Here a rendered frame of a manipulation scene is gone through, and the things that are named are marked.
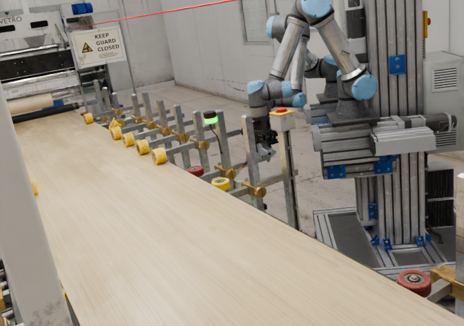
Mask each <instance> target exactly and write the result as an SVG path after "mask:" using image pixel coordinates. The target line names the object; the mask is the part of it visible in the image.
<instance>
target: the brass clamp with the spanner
mask: <svg viewBox="0 0 464 326"><path fill-rule="evenodd" d="M214 167H215V170H216V169H219V170H220V171H221V176H220V177H221V178H228V179H230V180H233V179H235V177H236V175H237V173H236V171H235V170H234V168H233V167H232V168H230V169H227V170H225V169H223V168H222V165H219V166H218V165H215V166H214Z"/></svg>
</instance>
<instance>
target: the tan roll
mask: <svg viewBox="0 0 464 326"><path fill-rule="evenodd" d="M78 95H81V91H79V92H76V93H70V94H66V95H60V96H56V97H52V96H51V94H50V93H46V94H43V95H36V96H32V97H27V98H23V99H16V100H12V101H9V102H7V104H8V108H9V111H10V115H15V114H18V113H24V112H28V111H33V110H37V109H40V108H46V107H50V106H54V103H53V101H55V100H59V99H65V98H69V97H74V96H78Z"/></svg>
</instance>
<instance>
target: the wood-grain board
mask: <svg viewBox="0 0 464 326"><path fill-rule="evenodd" d="M14 129H15V131H16V134H17V139H18V141H19V145H20V148H21V152H22V155H23V159H24V162H25V164H26V168H27V171H28V175H29V178H30V179H34V180H35V183H36V185H37V190H38V193H39V194H38V195H35V199H36V201H37V206H38V208H39V212H40V215H41V219H42V222H43V226H44V229H45V232H46V235H47V239H48V242H49V245H50V249H51V252H52V256H53V259H54V261H55V266H56V268H57V273H58V275H59V279H60V282H61V286H62V288H63V289H64V290H65V292H66V296H67V299H68V302H69V303H70V306H71V308H72V311H73V313H74V315H75V318H76V319H77V322H78V324H79V326H464V319H462V318H460V317H459V316H457V315H455V314H453V313H451V312H449V311H447V310H446V309H443V308H442V307H439V306H438V305H436V304H434V303H432V302H430V301H428V300H427V299H425V298H423V297H421V296H419V295H418V294H415V293H414V292H412V291H410V290H408V289H406V288H404V287H402V286H400V285H398V284H397V283H395V282H393V281H391V280H389V279H387V278H386V277H384V276H382V275H380V274H377V273H376V272H375V271H372V270H370V269H368V268H366V267H365V266H363V265H361V264H359V263H357V262H356V261H354V260H352V259H350V258H348V257H346V256H344V255H342V254H341V253H338V252H337V251H335V250H333V249H331V248H329V247H327V246H325V245H324V244H322V243H320V242H318V241H316V240H314V239H313V238H310V237H309V236H306V235H305V234H303V233H301V232H299V231H297V230H295V229H294V228H292V227H290V226H288V225H286V224H284V223H283V222H281V221H279V220H276V219H275V218H273V217H271V216H269V215H267V214H265V213H263V212H262V211H260V210H258V209H256V208H254V207H252V206H251V205H249V204H247V203H245V202H243V201H241V200H239V199H237V198H235V197H233V196H232V195H230V194H228V193H226V192H224V191H222V190H221V189H219V188H217V187H215V186H213V185H211V184H209V183H208V182H205V181H204V180H201V179H200V178H198V177H196V176H194V175H192V174H190V173H189V172H187V171H185V170H183V169H181V168H180V167H178V166H176V165H174V164H171V163H170V162H168V161H166V162H164V163H161V164H155V163H154V161H153V159H152V156H151V152H149V153H146V154H143V155H139V154H138V152H137V150H136V147H135V145H132V146H128V147H125V146H124V143H123V141H122V138H121V139H118V140H113V139H112V137H111V134H110V130H108V129H107V128H104V127H103V126H100V125H99V124H97V123H95V122H93V123H90V124H86V123H85V121H84V116H82V115H80V114H78V113H76V112H74V113H69V114H65V115H60V116H56V117H51V118H48V119H42V120H39V121H35V122H30V123H26V124H21V125H17V126H14Z"/></svg>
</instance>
